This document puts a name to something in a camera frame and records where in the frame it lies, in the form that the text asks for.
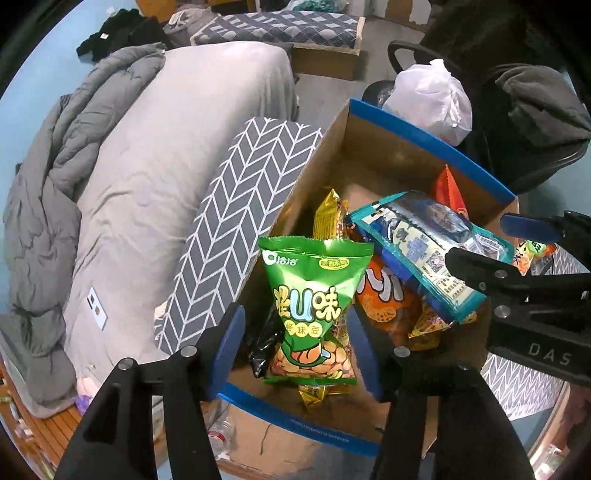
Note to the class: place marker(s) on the light grey clothing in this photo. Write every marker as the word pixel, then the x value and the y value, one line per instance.
pixel 184 25

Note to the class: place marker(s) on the black glossy snack packet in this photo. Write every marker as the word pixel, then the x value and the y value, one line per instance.
pixel 263 346

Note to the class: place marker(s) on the clear plastic bottle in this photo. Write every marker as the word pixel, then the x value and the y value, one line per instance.
pixel 220 434

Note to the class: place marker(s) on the person's right forearm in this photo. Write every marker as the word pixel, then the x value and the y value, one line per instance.
pixel 579 415

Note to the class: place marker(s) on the wooden furniture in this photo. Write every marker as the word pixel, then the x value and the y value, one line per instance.
pixel 152 3

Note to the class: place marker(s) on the small gold snack packet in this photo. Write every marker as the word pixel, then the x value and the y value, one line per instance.
pixel 427 330

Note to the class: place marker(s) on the black clothes pile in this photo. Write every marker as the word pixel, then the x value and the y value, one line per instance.
pixel 115 32

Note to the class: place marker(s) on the diamond patterned bench cushion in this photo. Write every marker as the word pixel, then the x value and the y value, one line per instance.
pixel 286 27

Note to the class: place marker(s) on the white label tag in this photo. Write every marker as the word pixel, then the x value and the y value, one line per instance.
pixel 97 308

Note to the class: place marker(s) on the green bean snack packet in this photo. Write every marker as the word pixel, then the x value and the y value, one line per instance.
pixel 309 300

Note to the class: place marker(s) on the purple cloth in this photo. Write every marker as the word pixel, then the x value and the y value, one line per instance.
pixel 84 402

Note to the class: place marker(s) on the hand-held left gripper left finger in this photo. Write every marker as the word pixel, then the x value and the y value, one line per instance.
pixel 228 341

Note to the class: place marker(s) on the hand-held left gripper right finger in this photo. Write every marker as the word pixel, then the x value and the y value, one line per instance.
pixel 364 350

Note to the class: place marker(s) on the black office chair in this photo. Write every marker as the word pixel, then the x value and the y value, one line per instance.
pixel 393 55

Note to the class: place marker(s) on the grey garment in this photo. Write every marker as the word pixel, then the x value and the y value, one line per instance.
pixel 540 106

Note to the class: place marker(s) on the black garment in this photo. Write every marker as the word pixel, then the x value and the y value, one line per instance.
pixel 485 27

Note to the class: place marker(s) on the wooden bench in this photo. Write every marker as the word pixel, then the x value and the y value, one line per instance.
pixel 323 62

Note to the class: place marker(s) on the grey quilted duvet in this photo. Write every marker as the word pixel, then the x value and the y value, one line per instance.
pixel 41 221

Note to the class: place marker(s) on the orange and green snack packet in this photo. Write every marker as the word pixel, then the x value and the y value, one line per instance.
pixel 531 251

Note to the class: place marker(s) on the long yellow snack packet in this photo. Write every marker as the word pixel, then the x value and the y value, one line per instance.
pixel 328 214

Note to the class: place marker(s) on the brown cardboard box blue edges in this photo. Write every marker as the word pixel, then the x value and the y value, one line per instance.
pixel 383 152

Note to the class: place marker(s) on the red-orange triangular snack packet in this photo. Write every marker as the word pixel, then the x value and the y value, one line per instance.
pixel 450 191

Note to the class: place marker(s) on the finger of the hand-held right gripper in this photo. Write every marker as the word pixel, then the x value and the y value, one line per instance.
pixel 526 227
pixel 475 270

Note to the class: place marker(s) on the white plastic bag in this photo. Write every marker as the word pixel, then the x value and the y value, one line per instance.
pixel 429 97

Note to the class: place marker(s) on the teal cloth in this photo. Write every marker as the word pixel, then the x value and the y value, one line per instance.
pixel 318 4

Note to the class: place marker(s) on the bed with grey sheet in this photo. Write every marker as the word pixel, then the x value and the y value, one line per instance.
pixel 161 161

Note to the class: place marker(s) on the blue snack packet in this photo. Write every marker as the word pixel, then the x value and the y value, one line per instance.
pixel 415 230

